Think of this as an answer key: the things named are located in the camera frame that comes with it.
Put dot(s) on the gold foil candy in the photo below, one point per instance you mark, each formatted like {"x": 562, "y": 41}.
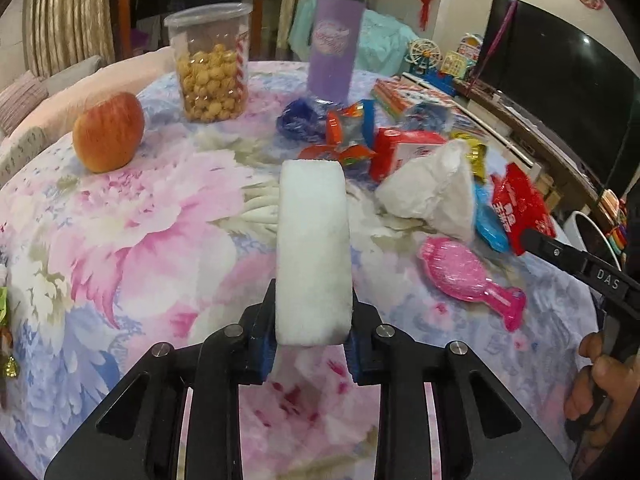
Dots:
{"x": 10, "y": 369}

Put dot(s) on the pink sofa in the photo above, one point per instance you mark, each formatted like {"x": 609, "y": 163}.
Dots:
{"x": 50, "y": 110}

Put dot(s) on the colourful toy house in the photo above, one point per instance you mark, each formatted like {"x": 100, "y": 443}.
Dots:
{"x": 462, "y": 52}

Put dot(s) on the round trash bin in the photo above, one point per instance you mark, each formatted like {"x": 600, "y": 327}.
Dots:
{"x": 582, "y": 216}

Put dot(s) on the blue snack packet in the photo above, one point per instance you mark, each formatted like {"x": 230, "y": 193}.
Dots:
{"x": 490, "y": 225}

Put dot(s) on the yellow snack packet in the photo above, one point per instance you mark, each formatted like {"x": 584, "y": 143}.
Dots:
{"x": 477, "y": 160}

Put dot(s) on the ferris wheel toy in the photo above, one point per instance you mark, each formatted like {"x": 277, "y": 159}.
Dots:
{"x": 422, "y": 52}

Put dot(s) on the rainbow stacking rings toy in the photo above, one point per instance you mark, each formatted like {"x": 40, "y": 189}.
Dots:
{"x": 617, "y": 232}

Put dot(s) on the pink hairbrush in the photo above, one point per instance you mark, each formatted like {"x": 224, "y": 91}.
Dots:
{"x": 450, "y": 265}

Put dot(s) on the crumpled blue white wrapper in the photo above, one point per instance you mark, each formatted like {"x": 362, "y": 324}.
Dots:
{"x": 425, "y": 115}

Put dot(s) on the person's right hand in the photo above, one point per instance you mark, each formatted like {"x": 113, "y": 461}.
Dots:
{"x": 615, "y": 400}

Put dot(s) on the white foam block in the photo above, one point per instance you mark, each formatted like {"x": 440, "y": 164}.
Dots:
{"x": 312, "y": 250}

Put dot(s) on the beige curtain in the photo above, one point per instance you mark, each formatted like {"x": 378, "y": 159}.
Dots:
{"x": 70, "y": 10}

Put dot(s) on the purple tumbler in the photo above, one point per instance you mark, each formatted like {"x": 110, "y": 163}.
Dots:
{"x": 332, "y": 50}

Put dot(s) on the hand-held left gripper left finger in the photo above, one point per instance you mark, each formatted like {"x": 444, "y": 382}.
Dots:
{"x": 264, "y": 355}

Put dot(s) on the red picture book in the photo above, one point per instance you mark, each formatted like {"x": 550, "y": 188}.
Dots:
{"x": 395, "y": 95}

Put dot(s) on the teal cloth cover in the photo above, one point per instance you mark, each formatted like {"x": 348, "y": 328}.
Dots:
{"x": 385, "y": 40}

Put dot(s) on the clear plastic snack jar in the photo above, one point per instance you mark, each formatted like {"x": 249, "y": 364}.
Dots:
{"x": 210, "y": 80}

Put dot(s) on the white tissue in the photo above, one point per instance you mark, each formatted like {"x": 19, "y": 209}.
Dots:
{"x": 430, "y": 190}

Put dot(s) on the black television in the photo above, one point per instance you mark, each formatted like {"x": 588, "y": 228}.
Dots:
{"x": 560, "y": 75}

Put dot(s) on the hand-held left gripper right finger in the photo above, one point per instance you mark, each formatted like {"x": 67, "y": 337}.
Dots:
{"x": 356, "y": 360}

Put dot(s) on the red drink carton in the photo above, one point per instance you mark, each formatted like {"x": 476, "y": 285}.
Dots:
{"x": 387, "y": 152}

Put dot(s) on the red apple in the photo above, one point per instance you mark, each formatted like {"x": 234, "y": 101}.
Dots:
{"x": 107, "y": 132}

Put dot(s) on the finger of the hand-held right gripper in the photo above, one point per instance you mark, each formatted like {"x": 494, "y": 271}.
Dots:
{"x": 547, "y": 250}

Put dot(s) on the red snack packet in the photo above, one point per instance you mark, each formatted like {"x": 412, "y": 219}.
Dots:
{"x": 520, "y": 200}

